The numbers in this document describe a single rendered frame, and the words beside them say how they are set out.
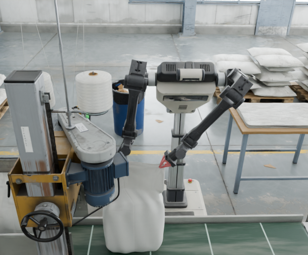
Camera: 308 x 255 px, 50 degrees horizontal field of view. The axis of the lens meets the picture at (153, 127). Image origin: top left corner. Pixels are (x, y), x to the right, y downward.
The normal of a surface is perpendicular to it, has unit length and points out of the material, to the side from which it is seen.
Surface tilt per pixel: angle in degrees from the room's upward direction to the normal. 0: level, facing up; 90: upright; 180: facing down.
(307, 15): 90
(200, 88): 40
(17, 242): 90
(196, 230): 0
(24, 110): 90
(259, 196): 0
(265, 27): 90
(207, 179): 0
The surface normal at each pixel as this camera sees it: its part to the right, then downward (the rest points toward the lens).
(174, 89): 0.04, -0.36
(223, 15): 0.04, 0.48
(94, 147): 0.02, -0.88
